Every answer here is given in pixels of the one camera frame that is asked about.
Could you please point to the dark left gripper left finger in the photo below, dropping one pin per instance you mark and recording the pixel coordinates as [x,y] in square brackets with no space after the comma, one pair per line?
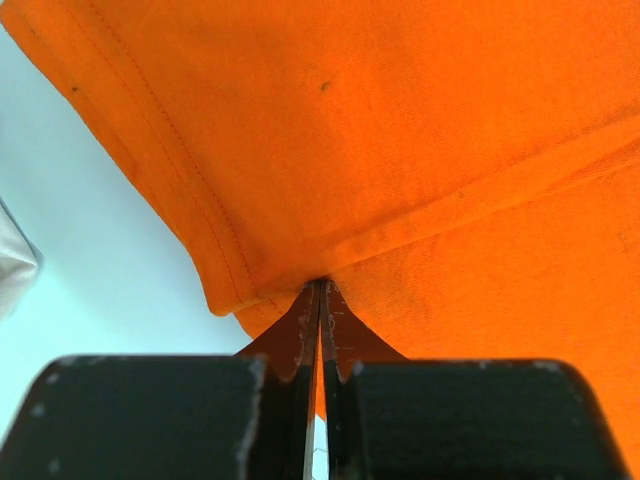
[245,416]

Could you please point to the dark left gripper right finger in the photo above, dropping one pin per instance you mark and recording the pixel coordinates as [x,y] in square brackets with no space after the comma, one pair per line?
[390,417]

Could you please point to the orange t-shirt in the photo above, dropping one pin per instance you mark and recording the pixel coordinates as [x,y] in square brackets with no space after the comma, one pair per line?
[467,172]

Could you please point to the folded white t-shirt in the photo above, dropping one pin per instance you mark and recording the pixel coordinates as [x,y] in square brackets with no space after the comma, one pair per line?
[20,263]

